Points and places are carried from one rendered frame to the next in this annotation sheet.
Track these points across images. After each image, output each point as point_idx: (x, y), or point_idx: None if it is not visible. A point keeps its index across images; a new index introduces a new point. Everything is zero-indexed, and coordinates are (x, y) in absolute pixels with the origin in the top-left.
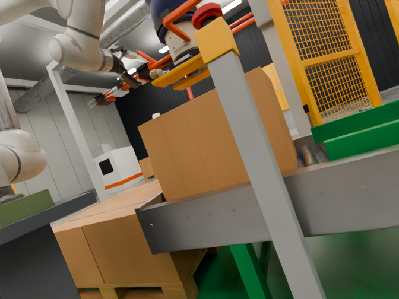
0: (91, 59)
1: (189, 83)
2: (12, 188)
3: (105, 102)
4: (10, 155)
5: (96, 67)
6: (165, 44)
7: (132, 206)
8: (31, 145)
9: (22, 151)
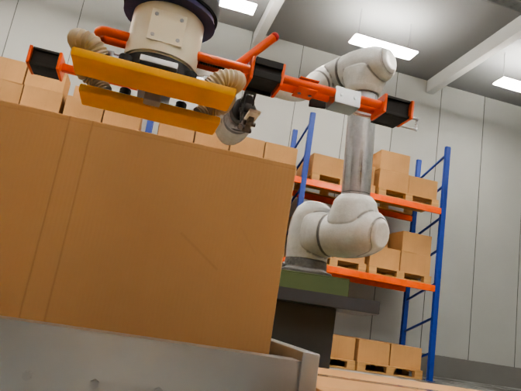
0: (220, 133)
1: (195, 96)
2: (304, 261)
3: (384, 120)
4: (311, 226)
5: (230, 135)
6: (214, 29)
7: (397, 384)
8: (338, 214)
9: (327, 222)
